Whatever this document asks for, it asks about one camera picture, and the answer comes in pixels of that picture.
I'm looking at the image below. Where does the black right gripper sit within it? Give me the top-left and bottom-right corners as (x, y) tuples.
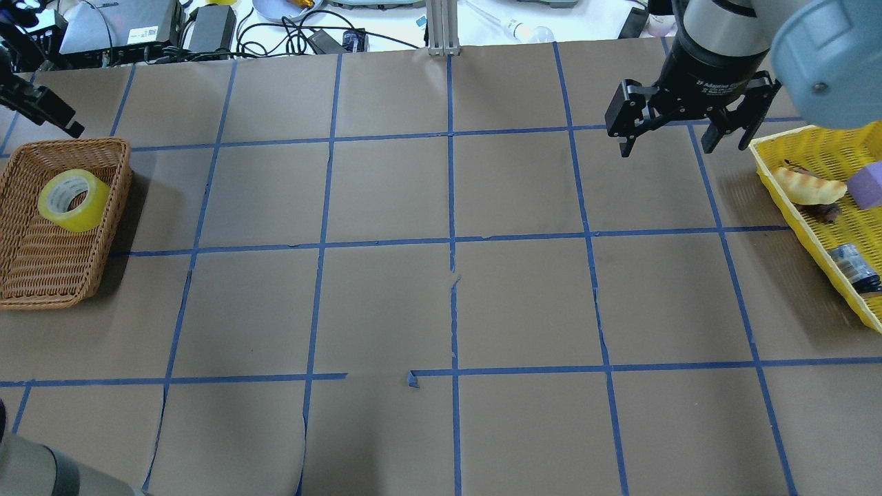
(605, 39), (782, 158)

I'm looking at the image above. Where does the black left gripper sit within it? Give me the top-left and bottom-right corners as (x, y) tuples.
(1, 28), (85, 138)

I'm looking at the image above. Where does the yellow tape roll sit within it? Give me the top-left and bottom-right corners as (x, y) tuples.
(37, 169), (110, 233)

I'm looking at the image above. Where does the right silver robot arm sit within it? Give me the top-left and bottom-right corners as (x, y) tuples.
(605, 1), (881, 157)

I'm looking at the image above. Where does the brown wicker basket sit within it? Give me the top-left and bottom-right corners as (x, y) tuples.
(1, 137), (132, 311)

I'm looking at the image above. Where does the black computer box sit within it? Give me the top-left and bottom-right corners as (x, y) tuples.
(59, 1), (185, 60)

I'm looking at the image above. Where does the lavender white jar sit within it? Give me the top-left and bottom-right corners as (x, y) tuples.
(644, 14), (677, 38)

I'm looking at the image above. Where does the toy croissant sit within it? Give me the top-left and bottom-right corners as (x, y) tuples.
(772, 167), (848, 206)

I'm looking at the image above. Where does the yellow woven basket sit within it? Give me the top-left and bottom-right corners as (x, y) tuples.
(749, 122), (881, 331)

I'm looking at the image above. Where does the black power adapter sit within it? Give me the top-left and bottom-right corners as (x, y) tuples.
(186, 3), (236, 54)

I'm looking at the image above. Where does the brown toy piece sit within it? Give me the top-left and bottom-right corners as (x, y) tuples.
(785, 160), (842, 224)

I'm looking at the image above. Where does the white light bulb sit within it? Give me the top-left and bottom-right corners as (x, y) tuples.
(461, 1), (555, 43)

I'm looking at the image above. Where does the purple foam cube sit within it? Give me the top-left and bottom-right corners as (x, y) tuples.
(846, 161), (881, 210)

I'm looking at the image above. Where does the blue plate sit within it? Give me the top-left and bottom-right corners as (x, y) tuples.
(252, 0), (325, 23)

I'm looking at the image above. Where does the brass cylinder tool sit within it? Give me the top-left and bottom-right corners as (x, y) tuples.
(289, 0), (317, 10)

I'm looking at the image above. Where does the aluminium frame post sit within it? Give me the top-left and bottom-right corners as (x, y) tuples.
(425, 0), (461, 56)

